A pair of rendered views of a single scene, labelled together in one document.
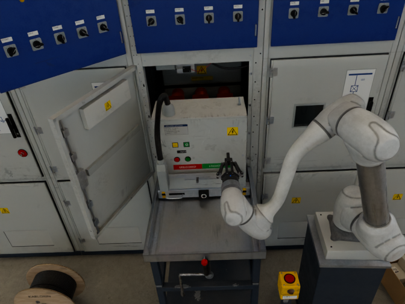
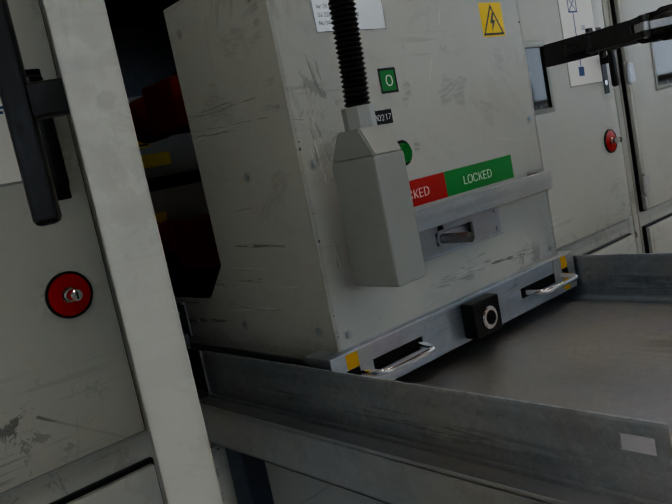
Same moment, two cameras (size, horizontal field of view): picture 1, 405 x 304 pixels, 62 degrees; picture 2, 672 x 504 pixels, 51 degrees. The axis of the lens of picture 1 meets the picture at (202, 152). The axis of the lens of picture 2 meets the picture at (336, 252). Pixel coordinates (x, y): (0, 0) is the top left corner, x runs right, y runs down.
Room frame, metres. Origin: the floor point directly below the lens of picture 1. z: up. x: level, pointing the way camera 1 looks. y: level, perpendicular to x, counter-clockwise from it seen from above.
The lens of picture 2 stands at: (0.87, 0.79, 1.16)
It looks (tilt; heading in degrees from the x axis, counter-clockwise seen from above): 8 degrees down; 317
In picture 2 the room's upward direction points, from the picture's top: 11 degrees counter-clockwise
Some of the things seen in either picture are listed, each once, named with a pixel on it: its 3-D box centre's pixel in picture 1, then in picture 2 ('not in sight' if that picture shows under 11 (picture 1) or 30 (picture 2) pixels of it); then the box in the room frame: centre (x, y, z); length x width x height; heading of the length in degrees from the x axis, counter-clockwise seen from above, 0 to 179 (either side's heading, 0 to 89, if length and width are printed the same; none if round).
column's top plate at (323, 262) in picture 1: (345, 239); not in sight; (1.20, -0.75, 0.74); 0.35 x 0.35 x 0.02; 84
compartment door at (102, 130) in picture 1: (112, 150); (88, 145); (1.52, 0.49, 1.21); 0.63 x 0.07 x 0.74; 153
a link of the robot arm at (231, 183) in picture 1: (231, 189); not in sight; (1.11, -0.12, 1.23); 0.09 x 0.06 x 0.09; 87
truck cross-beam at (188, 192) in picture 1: (204, 190); (461, 315); (1.50, 0.01, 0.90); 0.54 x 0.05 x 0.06; 87
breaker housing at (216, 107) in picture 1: (201, 131); (319, 159); (1.74, 0.00, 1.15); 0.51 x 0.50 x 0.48; 177
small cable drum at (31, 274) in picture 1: (50, 293); not in sight; (1.34, 1.08, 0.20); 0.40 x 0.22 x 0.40; 87
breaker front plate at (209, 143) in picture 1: (201, 157); (439, 138); (1.48, 0.01, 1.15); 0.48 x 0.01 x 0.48; 87
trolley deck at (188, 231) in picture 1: (204, 209); (516, 370); (1.42, 0.01, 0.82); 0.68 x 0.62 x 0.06; 177
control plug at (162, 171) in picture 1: (163, 175); (374, 206); (1.42, 0.22, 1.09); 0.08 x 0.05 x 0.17; 177
